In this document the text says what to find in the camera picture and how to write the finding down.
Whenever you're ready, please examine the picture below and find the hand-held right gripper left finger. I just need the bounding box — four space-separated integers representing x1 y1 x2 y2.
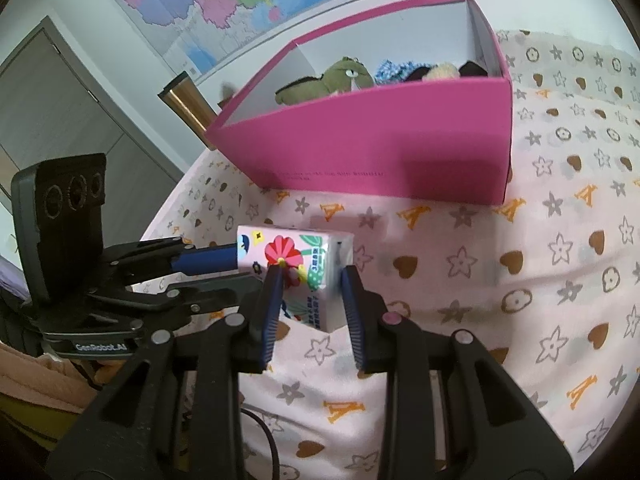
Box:
45 262 286 480

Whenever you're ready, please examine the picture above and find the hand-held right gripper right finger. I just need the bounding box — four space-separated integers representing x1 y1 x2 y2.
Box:
340 265 576 480

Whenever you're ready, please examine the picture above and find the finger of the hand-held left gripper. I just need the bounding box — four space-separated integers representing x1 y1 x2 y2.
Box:
90 272 263 333
102 236 242 281

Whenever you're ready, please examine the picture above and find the floral tissue pack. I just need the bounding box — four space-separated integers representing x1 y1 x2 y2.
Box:
235 225 355 333

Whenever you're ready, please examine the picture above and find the pink cardboard box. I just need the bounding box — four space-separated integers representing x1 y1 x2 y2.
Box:
205 0 513 206

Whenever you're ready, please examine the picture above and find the green plush toy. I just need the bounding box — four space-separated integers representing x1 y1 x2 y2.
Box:
274 56 375 106

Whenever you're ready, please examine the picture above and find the blue checkered cloth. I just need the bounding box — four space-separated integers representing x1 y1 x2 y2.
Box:
374 59 426 85

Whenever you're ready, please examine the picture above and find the beige plush toy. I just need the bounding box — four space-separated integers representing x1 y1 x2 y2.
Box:
422 62 460 81

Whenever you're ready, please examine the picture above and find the black sock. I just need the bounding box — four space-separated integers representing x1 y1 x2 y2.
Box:
405 60 488 81

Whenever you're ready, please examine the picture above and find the person's left forearm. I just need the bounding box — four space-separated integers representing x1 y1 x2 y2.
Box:
0 342 101 413

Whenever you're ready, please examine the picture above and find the grey door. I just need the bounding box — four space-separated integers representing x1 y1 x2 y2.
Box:
0 15 186 241

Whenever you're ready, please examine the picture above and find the gold metal tumbler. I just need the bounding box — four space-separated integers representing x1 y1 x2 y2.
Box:
158 72 218 151

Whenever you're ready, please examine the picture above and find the black cable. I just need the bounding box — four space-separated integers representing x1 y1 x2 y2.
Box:
240 407 281 480

